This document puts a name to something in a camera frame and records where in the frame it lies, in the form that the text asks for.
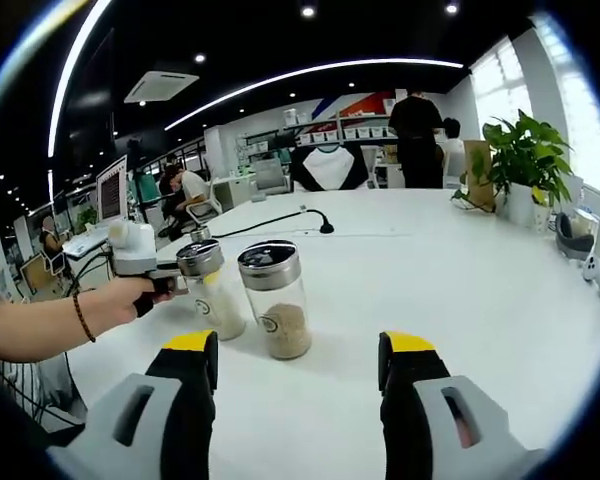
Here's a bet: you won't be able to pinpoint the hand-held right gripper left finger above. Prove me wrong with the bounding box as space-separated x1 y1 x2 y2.
47 329 220 480

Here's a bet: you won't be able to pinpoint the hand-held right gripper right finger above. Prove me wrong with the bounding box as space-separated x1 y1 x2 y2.
378 330 546 480

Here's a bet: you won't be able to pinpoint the tall seasoning bottle pale grains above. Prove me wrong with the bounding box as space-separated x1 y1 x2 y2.
175 238 248 342

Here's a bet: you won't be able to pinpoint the tall seasoning bottle brown powder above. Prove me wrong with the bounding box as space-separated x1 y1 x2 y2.
237 239 314 361

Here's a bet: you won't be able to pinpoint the person's left hand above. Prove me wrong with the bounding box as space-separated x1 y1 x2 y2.
87 276 179 327

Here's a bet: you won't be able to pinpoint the white laptop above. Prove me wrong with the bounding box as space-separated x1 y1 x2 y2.
62 154 129 259

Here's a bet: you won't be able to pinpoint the white office chair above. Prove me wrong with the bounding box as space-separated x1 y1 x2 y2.
187 182 224 227

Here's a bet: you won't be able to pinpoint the grey office chair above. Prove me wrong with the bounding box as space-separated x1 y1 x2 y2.
253 158 291 196

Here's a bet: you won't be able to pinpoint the ceiling air conditioner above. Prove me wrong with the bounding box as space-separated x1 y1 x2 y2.
124 70 200 105

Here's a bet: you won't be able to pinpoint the curved ceiling light strip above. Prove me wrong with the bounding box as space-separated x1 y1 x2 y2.
163 58 465 132
47 0 112 156

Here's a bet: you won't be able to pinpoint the shelf with white bins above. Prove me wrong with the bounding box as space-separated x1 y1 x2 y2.
242 97 399 151

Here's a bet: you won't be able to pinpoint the white controller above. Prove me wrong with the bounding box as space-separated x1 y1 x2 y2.
582 254 600 303

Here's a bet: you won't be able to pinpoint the small white labelled pot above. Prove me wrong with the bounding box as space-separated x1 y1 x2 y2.
531 199 552 234

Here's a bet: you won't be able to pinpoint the grey headset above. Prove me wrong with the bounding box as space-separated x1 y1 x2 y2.
554 212 595 261

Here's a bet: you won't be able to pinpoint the brown paper bag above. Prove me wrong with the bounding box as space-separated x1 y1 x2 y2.
462 139 496 211

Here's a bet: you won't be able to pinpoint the green plant in white pot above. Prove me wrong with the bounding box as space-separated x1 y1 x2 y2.
452 109 574 226

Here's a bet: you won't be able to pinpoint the bright window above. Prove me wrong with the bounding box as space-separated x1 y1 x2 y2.
529 12 600 194
471 37 534 134

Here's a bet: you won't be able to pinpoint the dark beaded bracelet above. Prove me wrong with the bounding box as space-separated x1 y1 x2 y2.
72 292 98 344

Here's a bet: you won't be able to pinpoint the black table cable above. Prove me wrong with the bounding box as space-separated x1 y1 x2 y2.
212 208 336 237

